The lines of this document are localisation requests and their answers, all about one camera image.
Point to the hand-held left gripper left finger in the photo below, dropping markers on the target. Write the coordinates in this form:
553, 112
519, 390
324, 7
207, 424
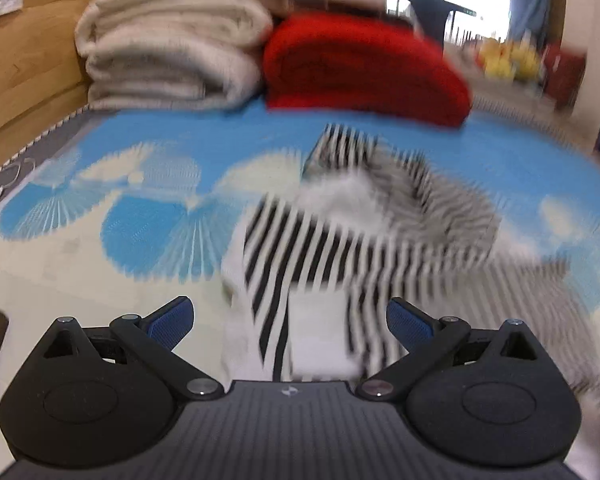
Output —
172, 320

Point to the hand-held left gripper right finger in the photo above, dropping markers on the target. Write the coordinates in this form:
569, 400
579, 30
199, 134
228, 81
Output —
410, 320

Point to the striped and white small garment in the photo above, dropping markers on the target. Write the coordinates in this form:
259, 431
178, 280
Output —
300, 245

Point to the blue printed bed mat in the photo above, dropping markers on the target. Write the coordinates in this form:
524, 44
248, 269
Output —
130, 200

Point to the red folded blanket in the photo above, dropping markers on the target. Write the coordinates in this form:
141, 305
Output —
360, 70

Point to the cream folded blanket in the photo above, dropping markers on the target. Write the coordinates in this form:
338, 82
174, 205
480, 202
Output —
175, 45

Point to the wooden headboard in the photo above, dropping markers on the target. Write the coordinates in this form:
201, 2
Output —
25, 85

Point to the yellow plush toy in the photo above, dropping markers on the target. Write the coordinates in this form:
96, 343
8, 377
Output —
510, 57

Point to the dark red cushion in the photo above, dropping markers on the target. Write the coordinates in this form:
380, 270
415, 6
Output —
565, 77

